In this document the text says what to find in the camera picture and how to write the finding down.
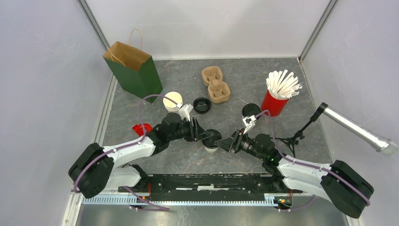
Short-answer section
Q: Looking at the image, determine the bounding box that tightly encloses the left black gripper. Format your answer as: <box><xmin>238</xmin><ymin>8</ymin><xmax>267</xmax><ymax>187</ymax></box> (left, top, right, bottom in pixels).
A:
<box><xmin>168</xmin><ymin>117</ymin><xmax>210</xmax><ymax>142</ymax></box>

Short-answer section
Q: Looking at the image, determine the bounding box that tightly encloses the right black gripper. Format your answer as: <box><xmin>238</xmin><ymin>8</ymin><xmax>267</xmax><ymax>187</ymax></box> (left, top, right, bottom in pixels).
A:
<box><xmin>215</xmin><ymin>129</ymin><xmax>265</xmax><ymax>161</ymax></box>

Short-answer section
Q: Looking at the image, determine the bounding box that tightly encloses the stack of black lids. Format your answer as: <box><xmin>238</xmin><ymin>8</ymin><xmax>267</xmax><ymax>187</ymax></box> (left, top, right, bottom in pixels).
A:
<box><xmin>193</xmin><ymin>97</ymin><xmax>212</xmax><ymax>114</ymax></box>

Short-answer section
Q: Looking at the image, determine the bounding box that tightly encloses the stack of white paper cups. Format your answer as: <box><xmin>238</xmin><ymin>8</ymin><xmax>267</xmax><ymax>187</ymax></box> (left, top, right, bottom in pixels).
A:
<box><xmin>163</xmin><ymin>91</ymin><xmax>183</xmax><ymax>113</ymax></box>

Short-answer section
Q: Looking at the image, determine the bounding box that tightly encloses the single black lid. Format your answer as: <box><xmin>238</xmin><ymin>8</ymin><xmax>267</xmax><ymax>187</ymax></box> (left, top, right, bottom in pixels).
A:
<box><xmin>241</xmin><ymin>103</ymin><xmax>262</xmax><ymax>120</ymax></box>

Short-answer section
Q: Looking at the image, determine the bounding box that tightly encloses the green paper bag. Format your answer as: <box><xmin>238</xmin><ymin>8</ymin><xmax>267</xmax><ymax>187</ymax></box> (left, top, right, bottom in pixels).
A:
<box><xmin>103</xmin><ymin>41</ymin><xmax>163</xmax><ymax>98</ymax></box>

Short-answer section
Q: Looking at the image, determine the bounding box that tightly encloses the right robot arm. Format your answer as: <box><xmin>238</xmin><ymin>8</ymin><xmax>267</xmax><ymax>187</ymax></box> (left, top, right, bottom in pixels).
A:
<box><xmin>215</xmin><ymin>130</ymin><xmax>374</xmax><ymax>218</ymax></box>

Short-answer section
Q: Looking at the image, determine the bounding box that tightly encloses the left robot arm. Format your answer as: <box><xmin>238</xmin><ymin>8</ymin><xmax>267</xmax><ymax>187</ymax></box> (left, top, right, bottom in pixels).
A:
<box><xmin>68</xmin><ymin>113</ymin><xmax>210</xmax><ymax>198</ymax></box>

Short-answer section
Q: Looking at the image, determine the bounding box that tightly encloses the stack of cardboard cup carriers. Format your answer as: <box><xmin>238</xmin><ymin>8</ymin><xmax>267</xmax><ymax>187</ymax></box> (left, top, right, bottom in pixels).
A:
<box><xmin>201</xmin><ymin>66</ymin><xmax>231</xmax><ymax>104</ymax></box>

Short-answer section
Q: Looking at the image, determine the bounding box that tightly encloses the red D-shaped object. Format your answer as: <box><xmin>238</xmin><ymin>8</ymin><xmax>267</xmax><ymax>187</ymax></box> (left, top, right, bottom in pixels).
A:
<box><xmin>132</xmin><ymin>123</ymin><xmax>152</xmax><ymax>136</ymax></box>

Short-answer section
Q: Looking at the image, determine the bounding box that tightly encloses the red cup holder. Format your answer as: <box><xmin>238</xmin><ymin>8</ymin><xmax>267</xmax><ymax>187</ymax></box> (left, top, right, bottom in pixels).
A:
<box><xmin>261</xmin><ymin>91</ymin><xmax>289</xmax><ymax>117</ymax></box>

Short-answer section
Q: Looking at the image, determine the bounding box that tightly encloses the silver microphone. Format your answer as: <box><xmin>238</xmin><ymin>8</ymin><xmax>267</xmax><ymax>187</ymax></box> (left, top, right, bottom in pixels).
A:
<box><xmin>318</xmin><ymin>102</ymin><xmax>399</xmax><ymax>156</ymax></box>

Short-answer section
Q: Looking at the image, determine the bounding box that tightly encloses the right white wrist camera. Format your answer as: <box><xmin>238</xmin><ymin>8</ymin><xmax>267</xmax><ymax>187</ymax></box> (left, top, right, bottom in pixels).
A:
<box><xmin>242</xmin><ymin>115</ymin><xmax>257</xmax><ymax>134</ymax></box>

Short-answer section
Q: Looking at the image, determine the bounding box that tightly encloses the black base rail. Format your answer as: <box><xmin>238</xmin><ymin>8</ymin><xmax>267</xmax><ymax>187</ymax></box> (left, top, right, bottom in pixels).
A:
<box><xmin>131</xmin><ymin>173</ymin><xmax>291</xmax><ymax>202</ymax></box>

